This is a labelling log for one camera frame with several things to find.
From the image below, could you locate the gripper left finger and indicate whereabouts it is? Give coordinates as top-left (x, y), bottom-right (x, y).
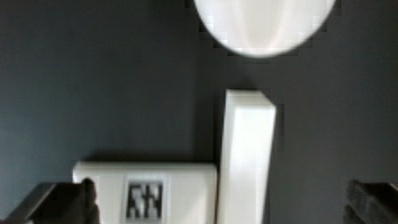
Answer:
top-left (3, 178), bottom-right (99, 224)

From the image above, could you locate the white lamp bulb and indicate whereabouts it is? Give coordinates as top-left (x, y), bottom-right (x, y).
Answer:
top-left (194, 0), bottom-right (336, 58)

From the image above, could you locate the white U-shaped fence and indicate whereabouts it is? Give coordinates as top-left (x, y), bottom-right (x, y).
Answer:
top-left (217, 90), bottom-right (277, 224)

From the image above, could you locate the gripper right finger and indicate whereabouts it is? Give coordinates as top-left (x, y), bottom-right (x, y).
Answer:
top-left (343, 180), bottom-right (398, 224)

